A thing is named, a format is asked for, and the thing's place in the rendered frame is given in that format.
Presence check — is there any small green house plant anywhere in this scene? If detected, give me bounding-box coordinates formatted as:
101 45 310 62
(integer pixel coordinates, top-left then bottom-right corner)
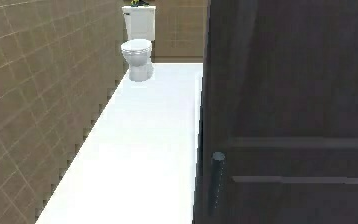
130 0 151 8

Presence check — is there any dark brown room door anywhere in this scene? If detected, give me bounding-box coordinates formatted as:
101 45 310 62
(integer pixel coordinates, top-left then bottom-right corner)
192 0 358 224

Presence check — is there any black door handle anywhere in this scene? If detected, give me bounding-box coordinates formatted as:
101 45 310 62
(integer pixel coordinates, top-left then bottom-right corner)
208 151 227 214

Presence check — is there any white toilet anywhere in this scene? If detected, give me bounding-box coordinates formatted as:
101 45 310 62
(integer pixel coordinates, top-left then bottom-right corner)
120 5 157 83

